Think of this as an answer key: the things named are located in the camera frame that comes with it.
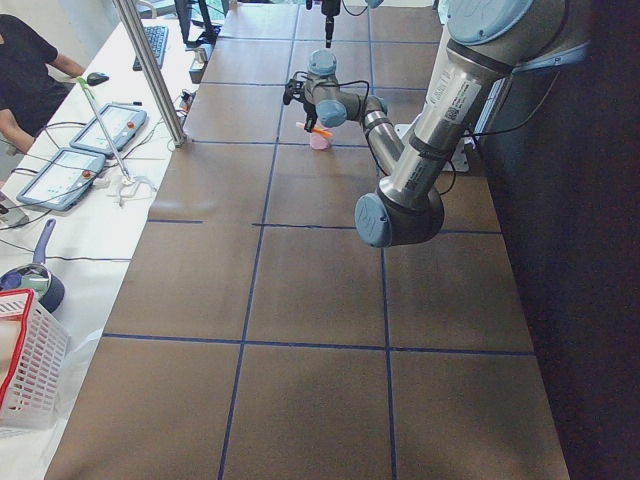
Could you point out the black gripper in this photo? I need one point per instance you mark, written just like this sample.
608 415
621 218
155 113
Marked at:
310 111

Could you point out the orange highlighter pen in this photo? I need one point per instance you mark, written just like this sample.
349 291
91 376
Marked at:
323 132

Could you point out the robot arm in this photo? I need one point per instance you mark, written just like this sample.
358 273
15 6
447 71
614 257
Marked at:
326 102
488 40

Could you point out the pink mesh pen holder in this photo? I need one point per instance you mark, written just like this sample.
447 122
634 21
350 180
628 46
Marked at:
320 141

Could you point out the black keyboard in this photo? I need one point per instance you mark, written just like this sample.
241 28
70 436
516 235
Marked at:
157 37

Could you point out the teach pendant tablet far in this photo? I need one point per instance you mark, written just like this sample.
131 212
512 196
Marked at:
122 122

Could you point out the teach pendant tablet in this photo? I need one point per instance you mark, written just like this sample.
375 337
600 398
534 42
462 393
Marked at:
122 122
64 180

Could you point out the black computer mouse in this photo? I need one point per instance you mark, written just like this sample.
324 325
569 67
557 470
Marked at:
96 78

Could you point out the teach pendant tablet near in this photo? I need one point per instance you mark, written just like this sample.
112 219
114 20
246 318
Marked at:
64 180

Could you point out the person in black shirt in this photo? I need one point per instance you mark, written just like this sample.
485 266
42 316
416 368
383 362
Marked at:
29 94

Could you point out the blue saucepan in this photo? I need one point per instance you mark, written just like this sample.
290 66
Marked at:
36 276

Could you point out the red white plastic basket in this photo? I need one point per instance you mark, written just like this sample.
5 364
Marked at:
33 349

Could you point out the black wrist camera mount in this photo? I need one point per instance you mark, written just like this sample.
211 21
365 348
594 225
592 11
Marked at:
294 91

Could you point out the grey aluminium frame post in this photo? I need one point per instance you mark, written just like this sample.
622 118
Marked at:
128 15

